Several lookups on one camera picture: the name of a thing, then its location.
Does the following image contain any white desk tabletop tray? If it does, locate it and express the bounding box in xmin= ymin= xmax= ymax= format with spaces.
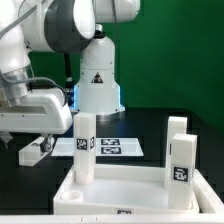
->
xmin=53 ymin=164 xmax=199 ymax=215

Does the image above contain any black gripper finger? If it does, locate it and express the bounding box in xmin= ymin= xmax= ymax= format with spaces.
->
xmin=40 ymin=134 xmax=54 ymax=153
xmin=0 ymin=131 xmax=13 ymax=148

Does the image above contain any white fiducial marker sheet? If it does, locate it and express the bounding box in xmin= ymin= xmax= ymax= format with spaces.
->
xmin=52 ymin=138 xmax=144 ymax=157

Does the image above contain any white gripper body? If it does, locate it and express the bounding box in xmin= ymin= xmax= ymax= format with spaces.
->
xmin=0 ymin=89 xmax=72 ymax=134

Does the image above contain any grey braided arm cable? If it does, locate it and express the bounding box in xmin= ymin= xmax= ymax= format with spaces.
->
xmin=0 ymin=0 xmax=69 ymax=104

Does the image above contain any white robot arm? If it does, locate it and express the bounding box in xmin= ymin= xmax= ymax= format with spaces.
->
xmin=0 ymin=0 xmax=140 ymax=151

